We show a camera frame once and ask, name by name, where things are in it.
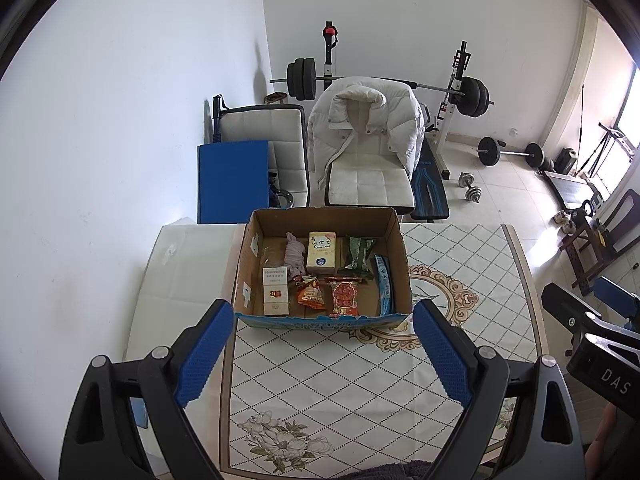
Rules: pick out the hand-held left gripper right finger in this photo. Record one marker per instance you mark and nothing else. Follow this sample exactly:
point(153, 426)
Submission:
point(442, 350)

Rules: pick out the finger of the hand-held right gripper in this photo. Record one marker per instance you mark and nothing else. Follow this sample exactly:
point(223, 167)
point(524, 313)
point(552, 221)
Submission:
point(570, 307)
point(617, 295)

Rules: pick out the window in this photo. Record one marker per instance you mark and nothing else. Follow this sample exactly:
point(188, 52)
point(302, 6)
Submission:
point(631, 110)

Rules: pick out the person's grey fleece clothing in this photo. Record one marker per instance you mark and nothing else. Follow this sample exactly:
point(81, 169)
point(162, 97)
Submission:
point(385, 472)

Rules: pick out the cardboard box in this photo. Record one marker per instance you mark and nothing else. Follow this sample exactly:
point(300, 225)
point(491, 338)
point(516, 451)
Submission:
point(395, 260)

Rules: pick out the white padded chair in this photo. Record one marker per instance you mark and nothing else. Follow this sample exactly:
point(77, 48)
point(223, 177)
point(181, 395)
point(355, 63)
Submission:
point(260, 130)
point(365, 185)

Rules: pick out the red snack packet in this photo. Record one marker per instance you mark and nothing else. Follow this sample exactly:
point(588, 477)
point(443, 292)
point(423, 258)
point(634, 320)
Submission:
point(344, 297)

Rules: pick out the white puffer jacket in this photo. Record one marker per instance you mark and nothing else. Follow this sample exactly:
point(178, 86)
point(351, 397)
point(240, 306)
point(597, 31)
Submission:
point(400, 125)

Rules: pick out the black bin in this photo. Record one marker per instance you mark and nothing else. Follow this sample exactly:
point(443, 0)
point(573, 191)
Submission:
point(567, 161)

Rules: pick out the dark low table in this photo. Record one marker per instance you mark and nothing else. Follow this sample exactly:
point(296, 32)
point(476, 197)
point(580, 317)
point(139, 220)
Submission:
point(570, 187)

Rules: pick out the metal frame stand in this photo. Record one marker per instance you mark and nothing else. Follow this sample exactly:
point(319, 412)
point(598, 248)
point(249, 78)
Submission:
point(602, 150)

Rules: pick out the blue strip packet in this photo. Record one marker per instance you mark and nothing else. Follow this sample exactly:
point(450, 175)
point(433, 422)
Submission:
point(384, 285)

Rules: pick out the black blue weight bench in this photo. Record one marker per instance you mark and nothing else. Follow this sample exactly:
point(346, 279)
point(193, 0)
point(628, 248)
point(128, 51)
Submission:
point(430, 185)

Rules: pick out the blue board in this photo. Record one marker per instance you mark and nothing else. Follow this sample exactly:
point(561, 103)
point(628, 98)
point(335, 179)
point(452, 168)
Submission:
point(230, 180)

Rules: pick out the dark wooden chair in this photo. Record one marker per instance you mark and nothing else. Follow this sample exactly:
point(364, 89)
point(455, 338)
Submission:
point(582, 255)

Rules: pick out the white slippers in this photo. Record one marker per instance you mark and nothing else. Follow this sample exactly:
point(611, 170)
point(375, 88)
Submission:
point(563, 221)

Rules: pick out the orange snack packet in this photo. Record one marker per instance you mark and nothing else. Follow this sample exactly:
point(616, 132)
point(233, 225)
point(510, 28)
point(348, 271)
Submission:
point(310, 295)

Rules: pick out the yellow tissue pack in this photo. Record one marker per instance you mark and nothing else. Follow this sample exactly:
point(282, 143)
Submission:
point(320, 255)

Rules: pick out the racked barbell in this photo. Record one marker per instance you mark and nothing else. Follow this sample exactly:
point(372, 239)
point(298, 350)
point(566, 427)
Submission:
point(302, 77)

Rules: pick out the grey pink socks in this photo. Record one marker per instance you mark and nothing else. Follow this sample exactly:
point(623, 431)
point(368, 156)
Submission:
point(295, 257)

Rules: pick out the person's right hand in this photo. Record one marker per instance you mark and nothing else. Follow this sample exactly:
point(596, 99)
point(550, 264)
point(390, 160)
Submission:
point(602, 445)

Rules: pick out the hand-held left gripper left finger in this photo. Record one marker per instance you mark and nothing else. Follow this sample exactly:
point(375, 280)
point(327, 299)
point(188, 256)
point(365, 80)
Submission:
point(205, 350)

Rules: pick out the blue smartphone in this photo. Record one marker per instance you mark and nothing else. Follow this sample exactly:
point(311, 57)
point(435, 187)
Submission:
point(140, 412)

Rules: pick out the white cigarette box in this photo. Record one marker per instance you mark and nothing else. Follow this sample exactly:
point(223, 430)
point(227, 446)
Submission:
point(275, 295)

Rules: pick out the barbell rack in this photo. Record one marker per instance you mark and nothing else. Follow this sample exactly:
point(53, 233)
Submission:
point(460, 67)

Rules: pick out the short barbell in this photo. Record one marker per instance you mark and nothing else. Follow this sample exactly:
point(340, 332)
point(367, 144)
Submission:
point(487, 151)

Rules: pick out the green packet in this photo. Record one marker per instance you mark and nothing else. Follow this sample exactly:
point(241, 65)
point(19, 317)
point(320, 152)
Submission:
point(357, 257)

